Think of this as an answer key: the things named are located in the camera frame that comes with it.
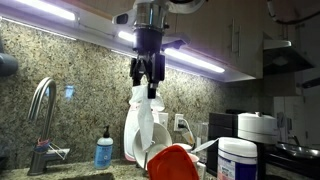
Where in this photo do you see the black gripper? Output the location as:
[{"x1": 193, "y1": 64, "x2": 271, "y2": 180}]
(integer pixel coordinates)
[{"x1": 131, "y1": 28, "x2": 165, "y2": 99}]

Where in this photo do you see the white wet wipe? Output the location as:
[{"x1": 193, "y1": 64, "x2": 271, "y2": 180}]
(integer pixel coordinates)
[{"x1": 129, "y1": 85, "x2": 165, "y2": 150}]

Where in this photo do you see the white Lysol wipes canister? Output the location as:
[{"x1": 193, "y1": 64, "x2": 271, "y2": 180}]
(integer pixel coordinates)
[{"x1": 217, "y1": 137, "x2": 257, "y2": 180}]

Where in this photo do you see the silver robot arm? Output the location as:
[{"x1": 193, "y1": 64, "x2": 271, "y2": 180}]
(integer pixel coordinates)
[{"x1": 130, "y1": 0, "x2": 205, "y2": 99}]

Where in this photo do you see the white cutting board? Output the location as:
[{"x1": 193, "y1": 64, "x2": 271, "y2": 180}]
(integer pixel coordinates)
[{"x1": 123, "y1": 99, "x2": 160, "y2": 163}]

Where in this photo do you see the white outlet with plug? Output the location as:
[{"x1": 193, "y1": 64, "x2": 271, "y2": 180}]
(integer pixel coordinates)
[{"x1": 174, "y1": 114, "x2": 183, "y2": 132}]

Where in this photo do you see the white bowl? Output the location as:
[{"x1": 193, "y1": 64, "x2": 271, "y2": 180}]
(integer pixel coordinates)
[{"x1": 132, "y1": 123, "x2": 172, "y2": 168}]

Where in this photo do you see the clear water tank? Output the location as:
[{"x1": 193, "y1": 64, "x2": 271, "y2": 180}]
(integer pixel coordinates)
[{"x1": 196, "y1": 122, "x2": 209, "y2": 147}]

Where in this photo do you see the white mug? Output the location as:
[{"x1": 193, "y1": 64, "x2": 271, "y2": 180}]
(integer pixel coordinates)
[{"x1": 173, "y1": 143, "x2": 192, "y2": 153}]

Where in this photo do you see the blue label soap dispenser bottle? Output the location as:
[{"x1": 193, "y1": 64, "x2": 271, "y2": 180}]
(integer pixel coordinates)
[{"x1": 94, "y1": 125, "x2": 113, "y2": 169}]

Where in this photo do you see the red plastic lid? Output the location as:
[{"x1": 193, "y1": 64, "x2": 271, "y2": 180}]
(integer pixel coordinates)
[{"x1": 147, "y1": 145, "x2": 199, "y2": 180}]

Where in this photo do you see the pink inside mug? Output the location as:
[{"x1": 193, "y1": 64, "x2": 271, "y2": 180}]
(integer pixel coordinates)
[{"x1": 189, "y1": 153, "x2": 206, "y2": 180}]

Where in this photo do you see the curved steel kitchen faucet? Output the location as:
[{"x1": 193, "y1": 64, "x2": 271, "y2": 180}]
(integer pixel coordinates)
[{"x1": 27, "y1": 77, "x2": 70, "y2": 176}]

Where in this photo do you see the grey and black coffee machine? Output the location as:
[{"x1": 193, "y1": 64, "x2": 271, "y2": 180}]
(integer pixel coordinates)
[{"x1": 208, "y1": 112, "x2": 278, "y2": 180}]

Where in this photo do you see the black range hood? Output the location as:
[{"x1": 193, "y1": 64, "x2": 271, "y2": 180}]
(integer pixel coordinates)
[{"x1": 263, "y1": 39, "x2": 315, "y2": 76}]

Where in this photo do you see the metal frying pan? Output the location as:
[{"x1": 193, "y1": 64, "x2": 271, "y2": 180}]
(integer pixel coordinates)
[{"x1": 276, "y1": 135, "x2": 320, "y2": 159}]

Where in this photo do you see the white wall outlet plate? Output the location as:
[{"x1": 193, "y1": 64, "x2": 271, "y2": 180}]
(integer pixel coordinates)
[{"x1": 159, "y1": 112, "x2": 168, "y2": 128}]

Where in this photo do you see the wire dish rack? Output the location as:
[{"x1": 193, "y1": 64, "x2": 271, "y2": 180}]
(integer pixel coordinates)
[{"x1": 143, "y1": 151, "x2": 148, "y2": 177}]

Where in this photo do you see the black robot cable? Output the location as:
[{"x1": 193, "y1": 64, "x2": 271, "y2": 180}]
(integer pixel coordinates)
[{"x1": 265, "y1": 0, "x2": 320, "y2": 26}]

